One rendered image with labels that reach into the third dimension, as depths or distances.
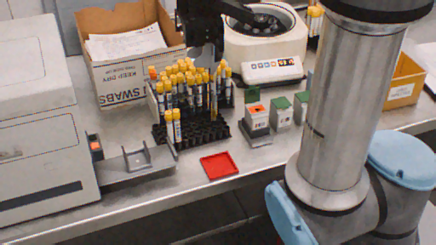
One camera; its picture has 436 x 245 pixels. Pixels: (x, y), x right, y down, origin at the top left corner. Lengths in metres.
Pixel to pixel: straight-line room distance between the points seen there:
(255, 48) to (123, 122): 0.39
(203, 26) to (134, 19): 0.53
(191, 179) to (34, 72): 0.39
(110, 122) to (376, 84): 0.81
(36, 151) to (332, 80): 0.57
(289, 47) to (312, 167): 0.72
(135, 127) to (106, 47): 0.30
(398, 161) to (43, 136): 0.59
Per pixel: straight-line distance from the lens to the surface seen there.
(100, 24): 1.43
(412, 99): 1.30
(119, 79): 1.19
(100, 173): 1.02
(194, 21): 0.93
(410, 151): 0.76
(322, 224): 0.66
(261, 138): 1.11
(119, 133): 1.16
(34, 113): 0.85
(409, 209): 0.76
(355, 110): 0.53
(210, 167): 1.05
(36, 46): 0.95
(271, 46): 1.28
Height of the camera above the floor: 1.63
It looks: 40 degrees down
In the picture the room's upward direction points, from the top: straight up
